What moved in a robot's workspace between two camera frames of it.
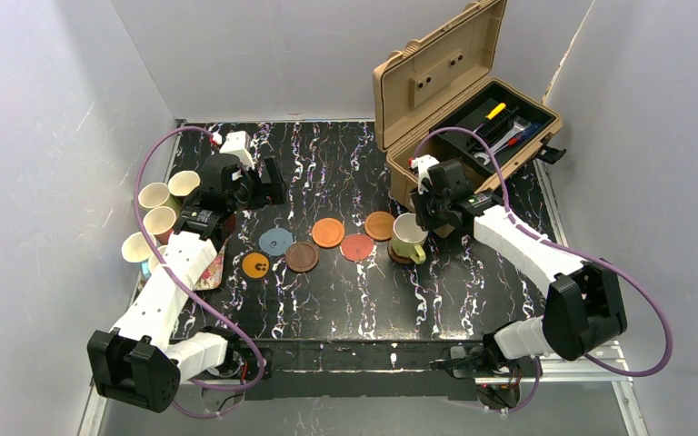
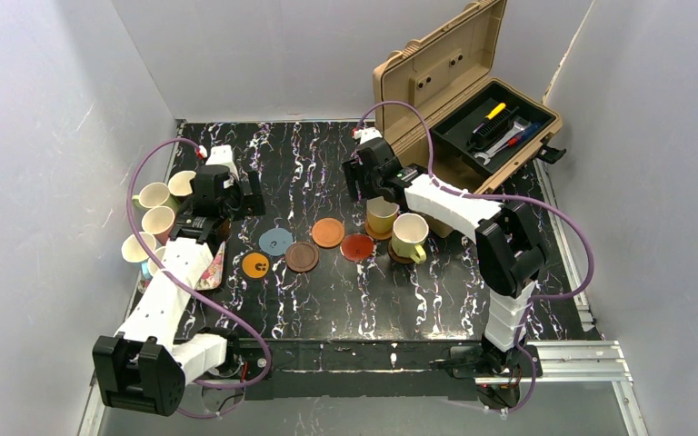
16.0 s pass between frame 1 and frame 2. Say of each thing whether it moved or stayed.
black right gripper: moved
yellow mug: stayed
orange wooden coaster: stayed
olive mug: stayed
